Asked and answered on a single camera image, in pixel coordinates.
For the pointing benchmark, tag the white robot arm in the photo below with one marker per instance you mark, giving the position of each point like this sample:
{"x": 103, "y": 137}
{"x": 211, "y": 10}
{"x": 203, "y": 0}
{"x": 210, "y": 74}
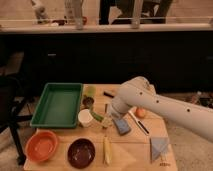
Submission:
{"x": 136, "y": 93}

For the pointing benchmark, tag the orange tomato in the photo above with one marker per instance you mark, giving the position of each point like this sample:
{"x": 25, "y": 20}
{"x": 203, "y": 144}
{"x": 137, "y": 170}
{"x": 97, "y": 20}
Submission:
{"x": 140, "y": 113}

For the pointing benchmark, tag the blue folded cloth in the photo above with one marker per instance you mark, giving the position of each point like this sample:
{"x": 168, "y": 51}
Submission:
{"x": 159, "y": 146}

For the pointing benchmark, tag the small dark tin can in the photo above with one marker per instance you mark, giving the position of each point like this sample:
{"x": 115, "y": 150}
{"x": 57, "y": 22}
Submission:
{"x": 88, "y": 102}

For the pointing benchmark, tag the blue sponge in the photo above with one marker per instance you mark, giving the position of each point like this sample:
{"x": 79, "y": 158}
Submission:
{"x": 122, "y": 126}

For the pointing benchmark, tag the black chair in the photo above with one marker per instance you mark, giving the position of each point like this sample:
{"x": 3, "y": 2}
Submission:
{"x": 9, "y": 113}

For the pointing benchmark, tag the dark maroon bowl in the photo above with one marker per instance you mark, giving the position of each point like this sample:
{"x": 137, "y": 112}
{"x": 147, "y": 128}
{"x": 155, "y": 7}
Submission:
{"x": 81, "y": 153}

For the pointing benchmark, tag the white cup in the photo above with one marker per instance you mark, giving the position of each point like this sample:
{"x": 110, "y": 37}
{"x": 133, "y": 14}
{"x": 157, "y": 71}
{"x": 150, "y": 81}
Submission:
{"x": 85, "y": 118}

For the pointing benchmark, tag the black rectangular brush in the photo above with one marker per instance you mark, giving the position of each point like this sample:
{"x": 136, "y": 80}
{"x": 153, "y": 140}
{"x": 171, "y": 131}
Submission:
{"x": 109, "y": 94}

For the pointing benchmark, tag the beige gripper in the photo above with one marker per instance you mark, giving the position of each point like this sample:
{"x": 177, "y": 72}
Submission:
{"x": 107, "y": 121}

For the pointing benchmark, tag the green plastic tray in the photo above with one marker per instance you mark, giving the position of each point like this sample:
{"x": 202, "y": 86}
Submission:
{"x": 58, "y": 106}

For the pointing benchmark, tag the yellow corn cob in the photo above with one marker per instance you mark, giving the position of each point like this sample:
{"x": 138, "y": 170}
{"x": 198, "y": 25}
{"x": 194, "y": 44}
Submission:
{"x": 107, "y": 150}

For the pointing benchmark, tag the silver fork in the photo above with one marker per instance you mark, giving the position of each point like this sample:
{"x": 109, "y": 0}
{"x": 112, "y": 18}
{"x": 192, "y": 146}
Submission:
{"x": 106, "y": 108}

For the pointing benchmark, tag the orange bowl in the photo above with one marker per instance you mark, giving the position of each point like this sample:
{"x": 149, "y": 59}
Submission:
{"x": 41, "y": 146}

